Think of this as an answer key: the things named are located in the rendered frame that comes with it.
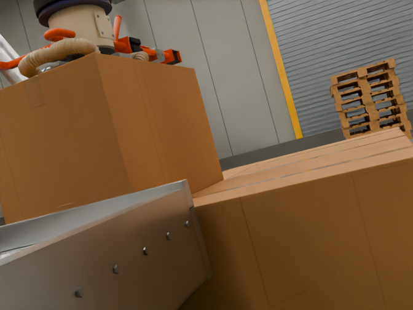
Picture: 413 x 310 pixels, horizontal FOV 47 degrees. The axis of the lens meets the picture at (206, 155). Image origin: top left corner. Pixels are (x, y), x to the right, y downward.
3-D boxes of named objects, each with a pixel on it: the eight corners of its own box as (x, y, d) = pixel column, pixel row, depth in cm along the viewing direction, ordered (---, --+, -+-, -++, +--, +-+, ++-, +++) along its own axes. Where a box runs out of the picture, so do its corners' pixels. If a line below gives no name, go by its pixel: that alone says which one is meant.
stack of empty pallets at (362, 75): (416, 138, 742) (395, 56, 741) (345, 155, 773) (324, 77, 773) (405, 134, 866) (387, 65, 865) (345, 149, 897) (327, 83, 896)
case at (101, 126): (139, 219, 110) (94, 51, 110) (11, 247, 125) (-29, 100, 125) (224, 179, 165) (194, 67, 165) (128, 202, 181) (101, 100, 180)
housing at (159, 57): (158, 58, 182) (155, 47, 182) (143, 64, 184) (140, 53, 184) (166, 60, 188) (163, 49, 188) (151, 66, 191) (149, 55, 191)
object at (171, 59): (174, 59, 193) (171, 48, 193) (158, 66, 196) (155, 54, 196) (182, 61, 201) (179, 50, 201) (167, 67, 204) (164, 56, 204)
